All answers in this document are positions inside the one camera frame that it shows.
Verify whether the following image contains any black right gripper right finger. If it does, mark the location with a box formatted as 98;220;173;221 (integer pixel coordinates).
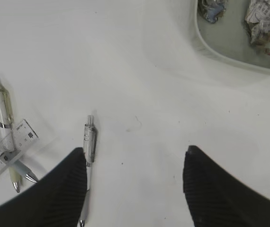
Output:
182;145;270;227

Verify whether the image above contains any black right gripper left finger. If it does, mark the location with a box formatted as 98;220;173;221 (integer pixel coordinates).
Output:
0;148;87;227

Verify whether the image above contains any white grey mechanical pen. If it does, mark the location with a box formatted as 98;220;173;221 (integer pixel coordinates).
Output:
79;115;98;227

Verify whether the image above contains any transparent plastic ruler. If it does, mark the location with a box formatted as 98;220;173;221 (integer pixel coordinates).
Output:
0;119;40;190

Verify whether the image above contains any blue-grey ballpoint pen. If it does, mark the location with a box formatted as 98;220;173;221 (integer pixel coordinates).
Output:
0;122;39;184

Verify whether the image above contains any paper ball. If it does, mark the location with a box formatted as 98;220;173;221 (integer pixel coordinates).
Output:
198;0;226;24
244;0;270;56

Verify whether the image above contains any cream yellow ballpoint pen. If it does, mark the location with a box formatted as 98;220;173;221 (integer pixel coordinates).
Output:
0;77;22;193

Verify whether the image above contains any grey-green woven plastic basket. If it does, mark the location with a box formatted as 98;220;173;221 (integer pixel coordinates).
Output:
192;0;270;75

